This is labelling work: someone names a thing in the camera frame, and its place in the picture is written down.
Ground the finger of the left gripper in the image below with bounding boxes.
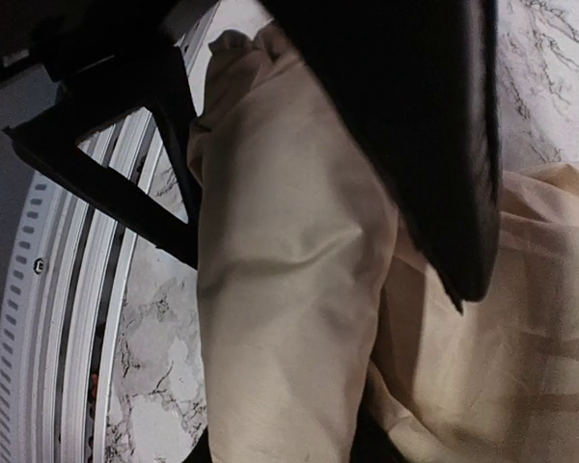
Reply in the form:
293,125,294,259
4,47,202,267

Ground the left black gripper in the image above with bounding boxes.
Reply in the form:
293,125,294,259
0,0,217,88

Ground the beige folding umbrella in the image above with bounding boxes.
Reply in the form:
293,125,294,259
187,1,579,462

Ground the front aluminium rail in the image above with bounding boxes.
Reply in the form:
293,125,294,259
0,12,213,462

